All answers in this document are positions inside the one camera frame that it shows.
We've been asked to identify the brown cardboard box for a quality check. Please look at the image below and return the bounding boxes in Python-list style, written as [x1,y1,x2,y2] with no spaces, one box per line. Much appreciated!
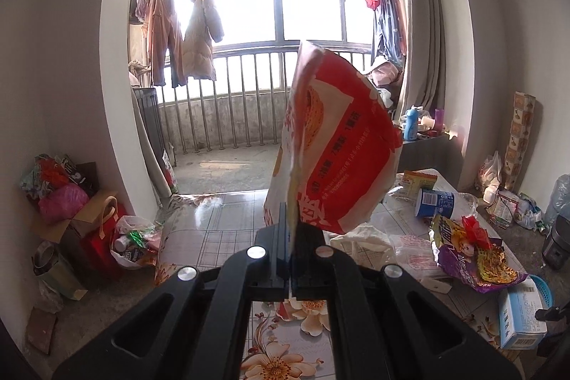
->
[31,188,119,249]

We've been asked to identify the grey cabinet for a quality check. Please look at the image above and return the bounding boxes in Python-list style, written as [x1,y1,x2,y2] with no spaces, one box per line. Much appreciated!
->
[396,133,466,187]

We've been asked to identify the crumpled colourful packets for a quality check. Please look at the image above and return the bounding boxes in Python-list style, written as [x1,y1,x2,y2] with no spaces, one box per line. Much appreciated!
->
[20,153,99,203]

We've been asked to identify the yellow green snack packet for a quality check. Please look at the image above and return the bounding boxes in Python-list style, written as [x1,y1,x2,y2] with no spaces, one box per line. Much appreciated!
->
[398,170,439,200]

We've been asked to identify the red gift bag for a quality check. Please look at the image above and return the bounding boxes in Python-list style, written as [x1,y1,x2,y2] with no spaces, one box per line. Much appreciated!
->
[80,195,128,274]

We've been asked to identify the metal balcony railing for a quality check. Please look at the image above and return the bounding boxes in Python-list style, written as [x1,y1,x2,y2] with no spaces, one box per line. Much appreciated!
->
[156,46,375,153]

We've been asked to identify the dark rice cooker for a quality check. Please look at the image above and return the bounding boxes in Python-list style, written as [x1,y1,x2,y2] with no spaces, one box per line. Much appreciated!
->
[541,214,570,270]

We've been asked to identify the patterned rolled mat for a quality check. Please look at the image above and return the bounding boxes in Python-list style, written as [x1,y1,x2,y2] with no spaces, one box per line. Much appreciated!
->
[503,92,537,190]

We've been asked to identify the white bag of rubbish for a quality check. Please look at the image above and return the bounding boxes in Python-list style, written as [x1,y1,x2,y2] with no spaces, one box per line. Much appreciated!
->
[110,215,163,270]

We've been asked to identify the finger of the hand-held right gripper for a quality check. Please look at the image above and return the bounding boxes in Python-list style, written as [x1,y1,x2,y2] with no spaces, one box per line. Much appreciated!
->
[534,304,570,358]

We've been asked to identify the dark ribbed panel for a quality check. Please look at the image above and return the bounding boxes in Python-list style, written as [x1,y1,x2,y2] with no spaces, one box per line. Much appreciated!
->
[133,87,179,198]

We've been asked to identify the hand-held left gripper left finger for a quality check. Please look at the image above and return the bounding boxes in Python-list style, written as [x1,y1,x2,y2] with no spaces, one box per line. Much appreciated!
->
[51,202,291,380]

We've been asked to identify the pink hanging coat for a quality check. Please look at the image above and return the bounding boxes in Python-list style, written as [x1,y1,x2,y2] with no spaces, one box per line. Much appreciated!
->
[142,0,188,89]

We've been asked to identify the blue white medicine box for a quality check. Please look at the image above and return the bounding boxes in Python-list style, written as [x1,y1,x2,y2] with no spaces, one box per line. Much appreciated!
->
[499,277,548,350]

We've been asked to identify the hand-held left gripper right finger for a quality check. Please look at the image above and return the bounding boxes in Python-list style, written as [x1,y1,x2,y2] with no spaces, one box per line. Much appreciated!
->
[291,223,523,380]

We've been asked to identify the crumpled white plastic bag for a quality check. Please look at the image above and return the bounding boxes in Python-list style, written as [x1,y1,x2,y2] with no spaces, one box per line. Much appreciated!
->
[330,224,397,269]

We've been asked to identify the clear plastic bottle blue label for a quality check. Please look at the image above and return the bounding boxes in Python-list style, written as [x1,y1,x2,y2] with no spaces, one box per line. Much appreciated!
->
[384,184,479,219]

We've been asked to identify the blue detergent bottle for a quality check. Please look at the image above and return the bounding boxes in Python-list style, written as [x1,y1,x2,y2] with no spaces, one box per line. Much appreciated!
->
[403,106,421,140]

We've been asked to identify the pile of plastic packets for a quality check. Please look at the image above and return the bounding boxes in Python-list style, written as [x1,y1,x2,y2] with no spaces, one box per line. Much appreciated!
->
[483,188,544,231]

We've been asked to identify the blue hanging garment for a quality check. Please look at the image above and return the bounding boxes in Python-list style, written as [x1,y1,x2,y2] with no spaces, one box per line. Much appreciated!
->
[372,0,408,67]

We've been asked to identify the blue plastic basket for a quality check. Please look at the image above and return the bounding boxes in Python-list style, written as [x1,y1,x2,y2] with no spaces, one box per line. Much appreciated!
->
[530,273,554,318]

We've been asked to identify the red brick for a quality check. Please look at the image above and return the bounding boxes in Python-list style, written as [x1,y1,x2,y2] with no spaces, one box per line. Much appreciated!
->
[27,311,58,355]

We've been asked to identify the beige hanging down jacket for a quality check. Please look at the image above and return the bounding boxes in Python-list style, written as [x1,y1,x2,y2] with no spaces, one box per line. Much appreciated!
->
[182,0,224,82]

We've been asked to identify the pink plastic bag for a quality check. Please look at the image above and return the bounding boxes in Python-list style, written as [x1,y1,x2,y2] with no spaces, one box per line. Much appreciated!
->
[38,183,90,225]

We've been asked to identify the floral tablecloth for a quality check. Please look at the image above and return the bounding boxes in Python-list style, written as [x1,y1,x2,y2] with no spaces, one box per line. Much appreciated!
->
[154,168,535,380]

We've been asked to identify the grey curtain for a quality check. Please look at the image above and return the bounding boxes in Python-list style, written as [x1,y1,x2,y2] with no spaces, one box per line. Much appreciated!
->
[394,0,450,114]

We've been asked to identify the purple snack wrapper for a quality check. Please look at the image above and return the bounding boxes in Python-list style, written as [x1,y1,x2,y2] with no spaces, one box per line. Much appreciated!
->
[430,214,528,289]

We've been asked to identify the red instant noodle wrapper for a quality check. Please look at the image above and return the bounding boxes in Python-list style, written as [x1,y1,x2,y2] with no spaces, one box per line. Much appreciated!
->
[263,39,404,236]

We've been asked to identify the clear plastic bag red print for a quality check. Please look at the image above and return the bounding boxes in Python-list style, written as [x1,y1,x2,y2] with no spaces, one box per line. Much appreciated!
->
[392,233,446,278]

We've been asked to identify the pile of pink cloth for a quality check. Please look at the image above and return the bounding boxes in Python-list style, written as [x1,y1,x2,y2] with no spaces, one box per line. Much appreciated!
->
[365,57,404,96]

